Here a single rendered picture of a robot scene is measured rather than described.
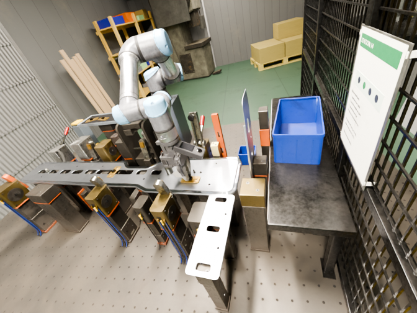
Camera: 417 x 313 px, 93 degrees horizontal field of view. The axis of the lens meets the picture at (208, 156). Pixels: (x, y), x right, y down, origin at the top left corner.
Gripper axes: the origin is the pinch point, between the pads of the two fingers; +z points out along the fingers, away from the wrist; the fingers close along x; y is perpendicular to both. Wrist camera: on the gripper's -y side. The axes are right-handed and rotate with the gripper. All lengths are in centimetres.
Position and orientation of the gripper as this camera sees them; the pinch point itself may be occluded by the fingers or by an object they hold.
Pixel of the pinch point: (189, 177)
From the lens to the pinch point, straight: 84.8
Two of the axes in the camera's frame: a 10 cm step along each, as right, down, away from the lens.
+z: 2.3, 7.8, 5.9
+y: -9.4, 0.2, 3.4
